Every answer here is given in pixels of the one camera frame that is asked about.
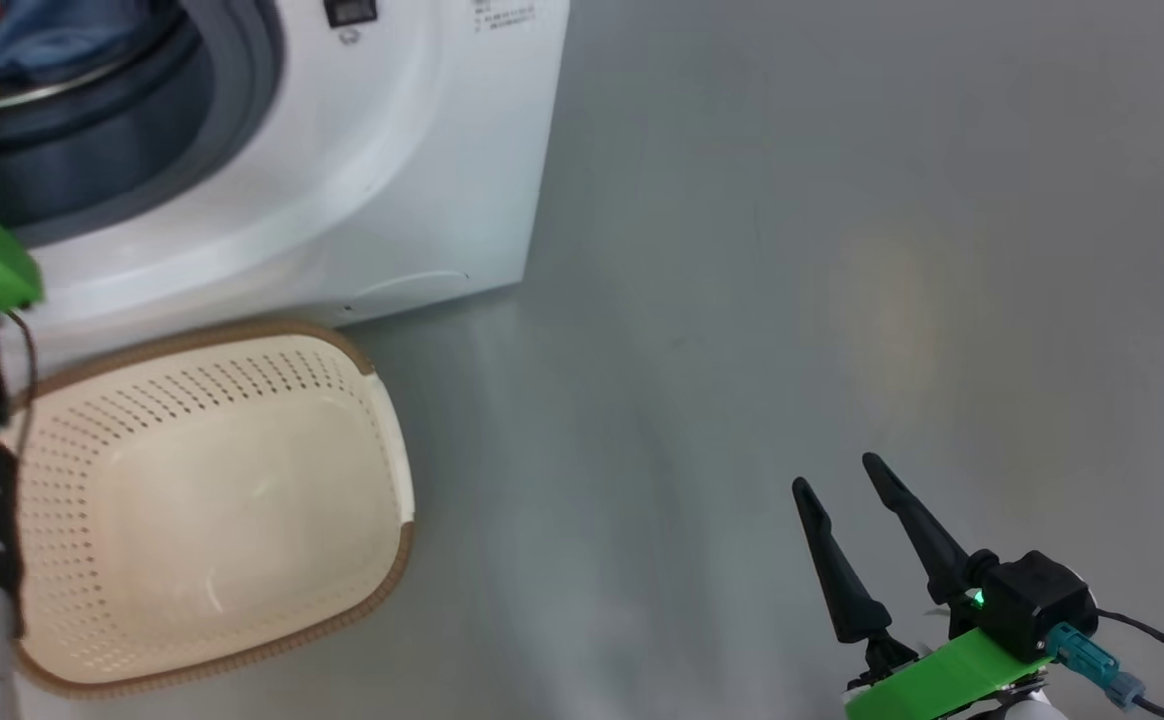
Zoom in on white front-load washing machine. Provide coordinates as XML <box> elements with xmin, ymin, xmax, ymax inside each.
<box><xmin>0</xmin><ymin>0</ymin><xmax>572</xmax><ymax>373</ymax></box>

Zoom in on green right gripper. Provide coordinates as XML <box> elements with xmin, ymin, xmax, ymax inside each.
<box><xmin>791</xmin><ymin>452</ymin><xmax>1053</xmax><ymax>720</ymax></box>

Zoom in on cream perforated laundry basket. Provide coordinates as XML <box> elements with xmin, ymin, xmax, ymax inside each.
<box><xmin>10</xmin><ymin>319</ymin><xmax>416</xmax><ymax>699</ymax></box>

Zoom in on thin black left cable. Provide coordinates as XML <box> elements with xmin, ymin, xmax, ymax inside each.
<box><xmin>0</xmin><ymin>308</ymin><xmax>40</xmax><ymax>426</ymax></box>

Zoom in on round white filter cover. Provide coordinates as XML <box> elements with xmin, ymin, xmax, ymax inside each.
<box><xmin>350</xmin><ymin>269</ymin><xmax>471</xmax><ymax>303</ymax></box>

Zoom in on grey text warning sticker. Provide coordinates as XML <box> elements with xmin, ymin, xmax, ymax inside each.
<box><xmin>472</xmin><ymin>0</ymin><xmax>539</xmax><ymax>31</ymax></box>

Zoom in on teal right cable connector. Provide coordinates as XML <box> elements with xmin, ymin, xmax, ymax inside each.
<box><xmin>1046</xmin><ymin>621</ymin><xmax>1147</xmax><ymax>707</ymax></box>

